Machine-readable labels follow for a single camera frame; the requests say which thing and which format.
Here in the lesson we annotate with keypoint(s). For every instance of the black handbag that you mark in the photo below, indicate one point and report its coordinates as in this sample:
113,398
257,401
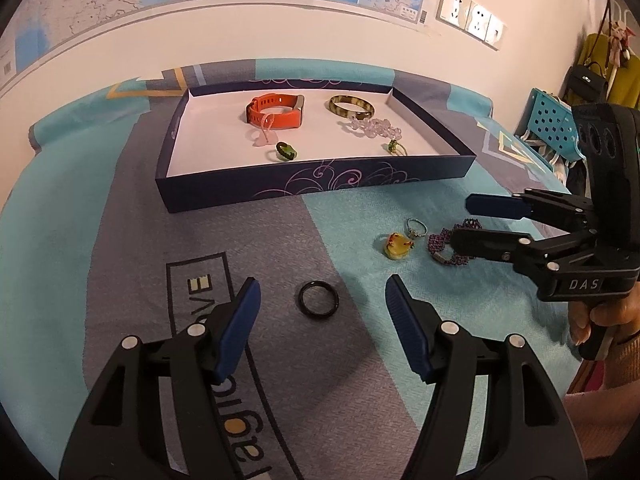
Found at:
585,85

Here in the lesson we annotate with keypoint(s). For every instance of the teal perforated basket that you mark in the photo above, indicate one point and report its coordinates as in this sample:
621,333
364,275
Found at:
550,120

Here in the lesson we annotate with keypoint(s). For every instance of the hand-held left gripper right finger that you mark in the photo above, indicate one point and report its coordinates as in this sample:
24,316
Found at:
407,327

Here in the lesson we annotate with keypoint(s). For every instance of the person's right hand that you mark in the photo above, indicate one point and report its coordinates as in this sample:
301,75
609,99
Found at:
620,315

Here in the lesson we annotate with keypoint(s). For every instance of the dark blue shallow box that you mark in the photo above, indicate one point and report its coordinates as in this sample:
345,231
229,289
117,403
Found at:
225,145

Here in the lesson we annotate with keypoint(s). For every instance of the person's right forearm pink sleeve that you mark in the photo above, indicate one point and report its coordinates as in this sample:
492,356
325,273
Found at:
620,410

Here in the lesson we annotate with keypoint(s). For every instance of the teal grey printed tablecloth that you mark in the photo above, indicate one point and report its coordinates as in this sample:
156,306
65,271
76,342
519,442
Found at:
100,210

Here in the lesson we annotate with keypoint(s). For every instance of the pale hanging ornament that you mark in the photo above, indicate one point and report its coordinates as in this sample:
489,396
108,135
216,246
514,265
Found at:
620,37

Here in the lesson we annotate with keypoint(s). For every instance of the mottled green bangle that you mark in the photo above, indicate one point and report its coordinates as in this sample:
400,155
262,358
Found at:
345,109

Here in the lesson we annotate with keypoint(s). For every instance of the yellow hanging garment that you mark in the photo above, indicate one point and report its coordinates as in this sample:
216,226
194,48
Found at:
625,85

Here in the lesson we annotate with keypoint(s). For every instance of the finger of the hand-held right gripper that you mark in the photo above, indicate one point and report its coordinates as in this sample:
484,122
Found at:
480,242
492,204

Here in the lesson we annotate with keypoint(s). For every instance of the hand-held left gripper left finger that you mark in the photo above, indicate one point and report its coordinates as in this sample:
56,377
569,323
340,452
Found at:
236,330

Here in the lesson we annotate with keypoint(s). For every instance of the white wall socket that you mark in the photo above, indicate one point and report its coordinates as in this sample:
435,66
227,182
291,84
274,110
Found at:
454,4
479,20
495,32

